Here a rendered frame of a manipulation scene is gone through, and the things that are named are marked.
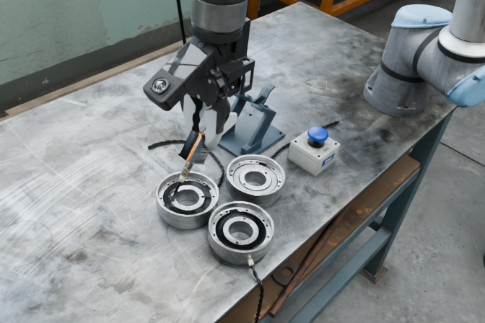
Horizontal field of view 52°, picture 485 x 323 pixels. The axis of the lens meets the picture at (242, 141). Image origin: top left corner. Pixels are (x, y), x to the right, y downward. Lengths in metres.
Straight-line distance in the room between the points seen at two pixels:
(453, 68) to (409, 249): 1.11
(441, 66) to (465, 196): 1.36
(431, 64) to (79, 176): 0.71
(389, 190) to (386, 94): 0.31
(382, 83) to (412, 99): 0.08
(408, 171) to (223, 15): 0.92
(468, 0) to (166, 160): 0.61
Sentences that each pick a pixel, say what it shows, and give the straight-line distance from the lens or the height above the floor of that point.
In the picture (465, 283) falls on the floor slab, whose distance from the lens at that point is 2.02.
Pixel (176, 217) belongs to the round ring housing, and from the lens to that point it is 0.81.
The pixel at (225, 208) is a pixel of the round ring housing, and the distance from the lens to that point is 0.83.
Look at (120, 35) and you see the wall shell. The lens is 2.73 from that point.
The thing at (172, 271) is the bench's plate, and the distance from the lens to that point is 0.79.
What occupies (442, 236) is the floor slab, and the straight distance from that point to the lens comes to 2.13.
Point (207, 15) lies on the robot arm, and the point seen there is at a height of 1.16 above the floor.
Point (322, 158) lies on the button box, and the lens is 0.94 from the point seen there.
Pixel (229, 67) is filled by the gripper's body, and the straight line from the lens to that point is 0.72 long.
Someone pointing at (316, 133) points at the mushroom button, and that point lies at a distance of 0.95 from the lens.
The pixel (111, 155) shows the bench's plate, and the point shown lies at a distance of 0.97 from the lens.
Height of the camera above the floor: 1.45
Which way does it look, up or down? 40 degrees down
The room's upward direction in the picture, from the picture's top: 8 degrees clockwise
